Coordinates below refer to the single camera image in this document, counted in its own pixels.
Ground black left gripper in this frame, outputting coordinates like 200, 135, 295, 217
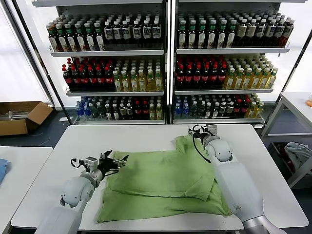
98, 150, 129, 176

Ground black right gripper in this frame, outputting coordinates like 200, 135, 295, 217
187, 128, 210, 143

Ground green polo shirt red print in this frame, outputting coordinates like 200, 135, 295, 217
96, 135, 232, 224

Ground black storage bin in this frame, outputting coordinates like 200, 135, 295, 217
268, 141, 312, 181

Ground grey metal shelf rack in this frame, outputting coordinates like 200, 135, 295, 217
33, 0, 169, 125
170, 0, 308, 128

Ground brown tea bottle green label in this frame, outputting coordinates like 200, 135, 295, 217
65, 22, 78, 52
178, 19, 187, 48
48, 22, 61, 52
75, 22, 88, 52
197, 19, 207, 48
187, 19, 197, 48
84, 22, 97, 51
217, 19, 227, 48
208, 19, 217, 48
56, 23, 69, 52
226, 19, 237, 47
94, 21, 106, 51

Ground black slanted pole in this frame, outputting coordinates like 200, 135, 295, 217
11, 0, 73, 125
260, 23, 312, 133

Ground red cloth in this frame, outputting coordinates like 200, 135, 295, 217
276, 145, 297, 172

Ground brown cardboard box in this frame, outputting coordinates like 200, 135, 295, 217
0, 100, 54, 136

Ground dark bottle white square label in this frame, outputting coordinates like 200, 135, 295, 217
133, 19, 143, 45
104, 20, 114, 45
265, 19, 276, 46
113, 20, 123, 45
152, 19, 162, 44
142, 19, 153, 44
282, 19, 295, 46
255, 19, 267, 46
121, 20, 132, 45
274, 19, 285, 46

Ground grey blue cloth bundle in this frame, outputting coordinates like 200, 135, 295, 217
284, 141, 312, 176

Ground clear plastic packing items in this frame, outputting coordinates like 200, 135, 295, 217
0, 110, 34, 121

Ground blue folded cloth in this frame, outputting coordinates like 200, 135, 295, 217
0, 158, 12, 185

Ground dark bottle beige label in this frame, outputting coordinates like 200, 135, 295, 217
245, 18, 256, 46
236, 19, 247, 46

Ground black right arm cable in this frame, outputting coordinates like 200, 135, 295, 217
192, 124, 212, 163

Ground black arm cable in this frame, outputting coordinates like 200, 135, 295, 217
192, 124, 212, 163
70, 157, 86, 170

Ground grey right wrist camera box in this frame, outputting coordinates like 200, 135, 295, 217
207, 124, 219, 137

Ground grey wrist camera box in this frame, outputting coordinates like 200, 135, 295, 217
207, 124, 219, 137
84, 157, 98, 171

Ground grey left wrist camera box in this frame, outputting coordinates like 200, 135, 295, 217
84, 157, 98, 171

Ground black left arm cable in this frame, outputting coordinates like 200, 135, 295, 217
70, 157, 86, 170

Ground grey frame side table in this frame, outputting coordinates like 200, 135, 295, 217
259, 91, 312, 188

